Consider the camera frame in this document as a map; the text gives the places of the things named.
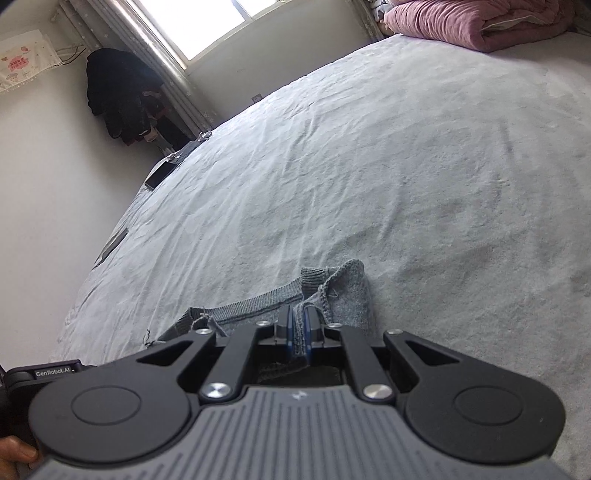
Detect dark hanging clothes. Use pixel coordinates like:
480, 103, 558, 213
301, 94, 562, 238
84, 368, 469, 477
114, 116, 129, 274
86, 47, 167, 147

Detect bed with grey sheet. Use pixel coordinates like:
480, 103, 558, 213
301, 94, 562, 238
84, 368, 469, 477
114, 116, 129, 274
51, 30, 591, 480

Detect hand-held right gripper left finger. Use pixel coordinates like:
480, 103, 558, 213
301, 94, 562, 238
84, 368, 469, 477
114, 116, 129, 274
136, 305, 296, 402

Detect dark flat device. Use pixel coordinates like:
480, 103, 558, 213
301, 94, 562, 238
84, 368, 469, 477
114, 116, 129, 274
92, 227, 129, 268

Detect white wall cloth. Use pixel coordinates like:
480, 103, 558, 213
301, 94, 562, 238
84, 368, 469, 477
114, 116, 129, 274
0, 29, 65, 95

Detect window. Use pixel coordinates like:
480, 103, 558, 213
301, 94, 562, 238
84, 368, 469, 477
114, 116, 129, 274
117, 0, 365, 63

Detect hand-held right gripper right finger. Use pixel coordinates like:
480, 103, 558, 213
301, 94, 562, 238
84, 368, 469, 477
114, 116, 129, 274
302, 307, 451, 402

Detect grey knit sweater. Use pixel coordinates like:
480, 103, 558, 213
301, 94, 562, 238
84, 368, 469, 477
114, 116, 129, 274
143, 258, 377, 384

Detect grey patterned curtain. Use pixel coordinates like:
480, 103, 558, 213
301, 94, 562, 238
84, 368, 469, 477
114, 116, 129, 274
60, 0, 218, 139
353, 0, 393, 42

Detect pink folded quilt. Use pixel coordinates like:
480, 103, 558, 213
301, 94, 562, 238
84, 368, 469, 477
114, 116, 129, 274
383, 0, 578, 52

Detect person's left hand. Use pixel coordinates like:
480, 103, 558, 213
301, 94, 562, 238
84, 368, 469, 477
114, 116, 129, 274
0, 436, 42, 480

